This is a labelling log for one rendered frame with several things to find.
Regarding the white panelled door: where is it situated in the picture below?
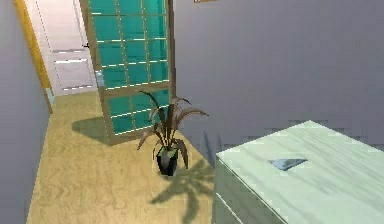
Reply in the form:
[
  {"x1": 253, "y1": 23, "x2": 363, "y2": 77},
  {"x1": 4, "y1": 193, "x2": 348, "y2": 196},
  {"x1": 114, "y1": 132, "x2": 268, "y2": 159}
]
[{"x1": 23, "y1": 0, "x2": 98, "y2": 98}]

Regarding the silver door handle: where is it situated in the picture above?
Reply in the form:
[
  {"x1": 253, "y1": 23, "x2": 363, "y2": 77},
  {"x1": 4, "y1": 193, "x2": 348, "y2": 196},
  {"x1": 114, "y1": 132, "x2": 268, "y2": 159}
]
[{"x1": 95, "y1": 70, "x2": 105, "y2": 88}]

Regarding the brown house plant black pot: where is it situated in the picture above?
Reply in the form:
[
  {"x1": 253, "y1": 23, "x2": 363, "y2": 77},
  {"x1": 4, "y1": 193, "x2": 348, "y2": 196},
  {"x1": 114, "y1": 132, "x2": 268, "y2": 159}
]
[{"x1": 136, "y1": 90, "x2": 210, "y2": 177}]

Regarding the flat dark grey device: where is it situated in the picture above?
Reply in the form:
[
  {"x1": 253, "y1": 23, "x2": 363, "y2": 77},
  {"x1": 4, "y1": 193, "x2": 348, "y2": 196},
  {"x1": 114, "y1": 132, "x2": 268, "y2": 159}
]
[{"x1": 267, "y1": 158, "x2": 308, "y2": 172}]

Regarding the teal glass-paned wooden door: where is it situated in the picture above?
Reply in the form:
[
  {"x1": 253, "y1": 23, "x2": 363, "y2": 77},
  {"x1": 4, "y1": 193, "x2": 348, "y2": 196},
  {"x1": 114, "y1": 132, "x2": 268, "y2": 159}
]
[{"x1": 78, "y1": 0, "x2": 177, "y2": 147}]

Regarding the pale green chest of drawers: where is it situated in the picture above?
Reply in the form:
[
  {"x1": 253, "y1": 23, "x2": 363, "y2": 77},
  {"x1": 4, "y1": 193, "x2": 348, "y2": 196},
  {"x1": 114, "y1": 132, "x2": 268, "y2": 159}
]
[{"x1": 211, "y1": 119, "x2": 384, "y2": 224}]

